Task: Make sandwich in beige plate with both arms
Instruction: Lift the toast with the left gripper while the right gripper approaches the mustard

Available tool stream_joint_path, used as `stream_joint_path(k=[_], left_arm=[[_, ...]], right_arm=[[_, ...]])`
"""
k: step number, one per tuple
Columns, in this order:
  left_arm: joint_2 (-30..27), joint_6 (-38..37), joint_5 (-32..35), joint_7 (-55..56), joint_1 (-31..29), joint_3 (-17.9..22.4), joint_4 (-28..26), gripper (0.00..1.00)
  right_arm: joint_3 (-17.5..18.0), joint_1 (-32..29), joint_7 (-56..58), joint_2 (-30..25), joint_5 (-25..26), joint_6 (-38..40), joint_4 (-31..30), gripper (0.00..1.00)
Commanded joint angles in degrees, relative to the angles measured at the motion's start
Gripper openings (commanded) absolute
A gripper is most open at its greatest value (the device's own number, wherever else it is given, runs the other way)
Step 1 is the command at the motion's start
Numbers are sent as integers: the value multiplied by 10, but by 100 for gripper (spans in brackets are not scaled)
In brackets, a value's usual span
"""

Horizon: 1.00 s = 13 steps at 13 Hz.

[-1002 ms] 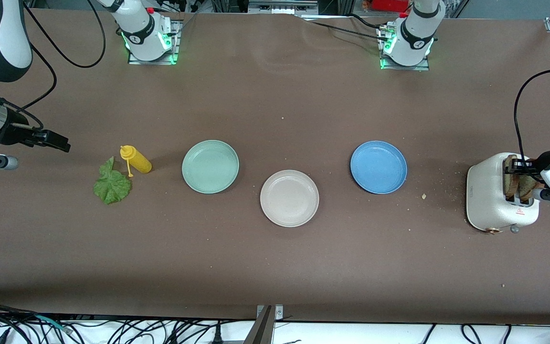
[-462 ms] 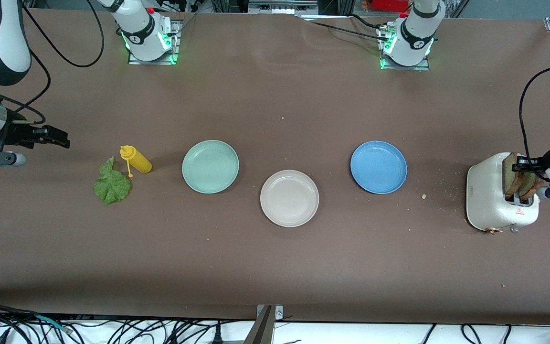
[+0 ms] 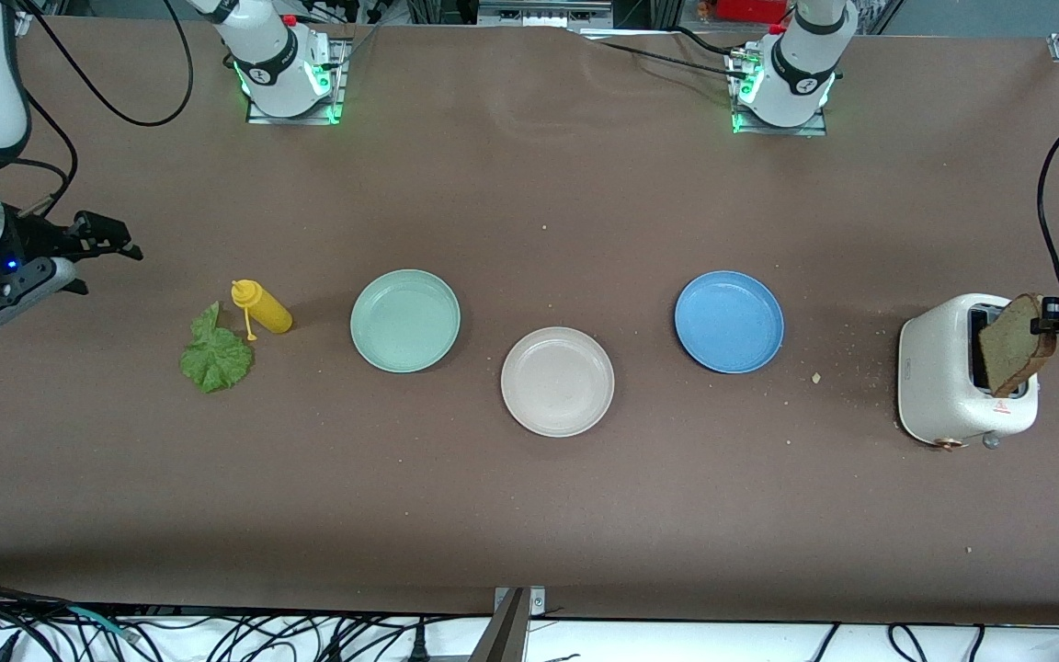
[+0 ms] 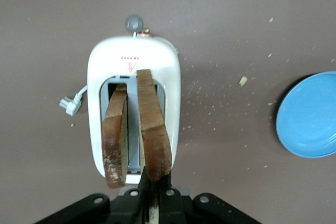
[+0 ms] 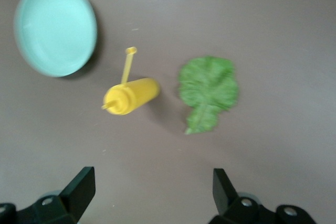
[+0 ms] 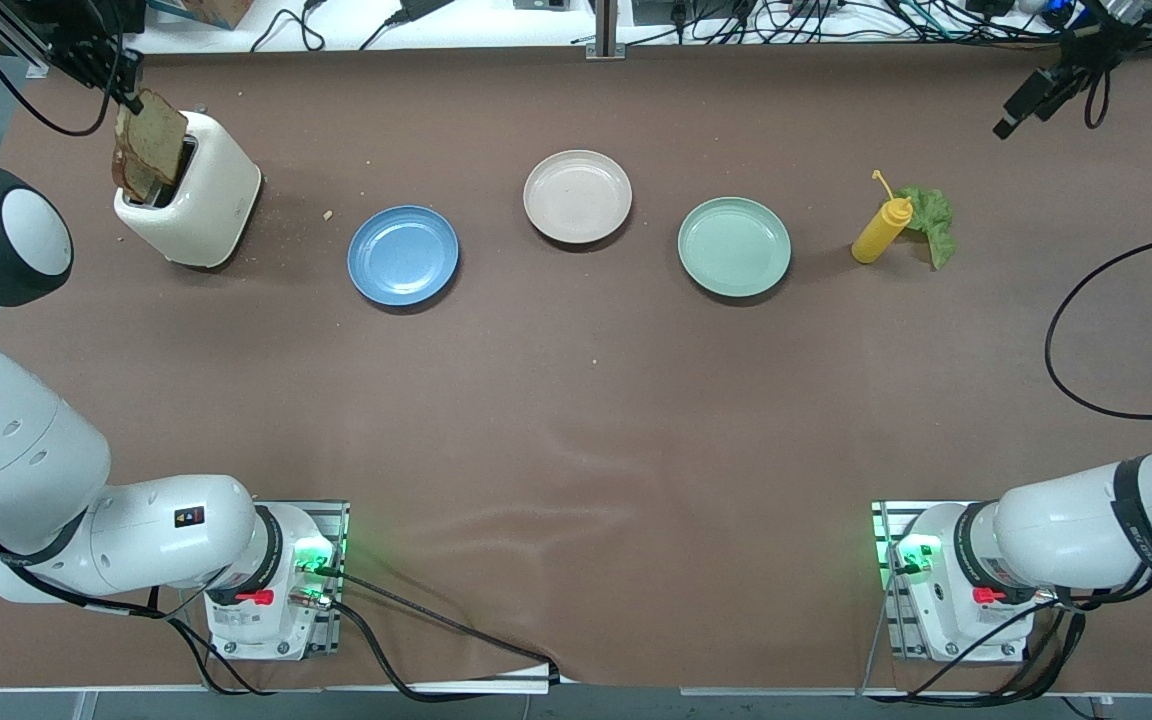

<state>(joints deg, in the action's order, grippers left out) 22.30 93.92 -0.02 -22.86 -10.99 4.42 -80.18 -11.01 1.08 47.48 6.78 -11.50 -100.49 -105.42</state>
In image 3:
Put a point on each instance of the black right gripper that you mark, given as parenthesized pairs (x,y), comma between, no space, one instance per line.
(40,243)

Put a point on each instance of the brown toasted bread slice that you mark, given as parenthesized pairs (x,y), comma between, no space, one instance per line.
(1007,354)

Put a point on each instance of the green lettuce leaf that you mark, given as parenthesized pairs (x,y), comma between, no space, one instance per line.
(215,360)

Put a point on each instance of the yellow squeeze bottle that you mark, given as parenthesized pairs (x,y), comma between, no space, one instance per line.
(270,314)

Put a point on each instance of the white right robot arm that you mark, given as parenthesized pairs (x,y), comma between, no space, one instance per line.
(272,64)

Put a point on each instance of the mint green plate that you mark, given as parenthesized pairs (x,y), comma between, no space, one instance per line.
(405,322)

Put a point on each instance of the blue plate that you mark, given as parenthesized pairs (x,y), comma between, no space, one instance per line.
(729,322)

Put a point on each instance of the beige plate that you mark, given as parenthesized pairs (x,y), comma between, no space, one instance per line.
(557,382)

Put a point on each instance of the white toaster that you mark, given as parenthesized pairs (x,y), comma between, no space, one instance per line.
(939,368)

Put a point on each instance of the red box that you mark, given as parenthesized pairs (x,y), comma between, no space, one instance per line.
(750,9)

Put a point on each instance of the brown table cover sheet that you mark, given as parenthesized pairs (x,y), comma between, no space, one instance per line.
(529,515)

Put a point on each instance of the black power plug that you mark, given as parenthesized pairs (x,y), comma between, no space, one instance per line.
(418,648)

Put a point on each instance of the aluminium profile bar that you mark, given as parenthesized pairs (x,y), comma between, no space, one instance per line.
(504,639)

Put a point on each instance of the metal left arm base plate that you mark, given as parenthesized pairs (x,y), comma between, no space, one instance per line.
(782,131)

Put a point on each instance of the silver frame rail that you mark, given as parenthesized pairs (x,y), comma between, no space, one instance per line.
(543,11)

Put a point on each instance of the small metal bracket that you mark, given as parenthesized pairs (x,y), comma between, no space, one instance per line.
(537,602)

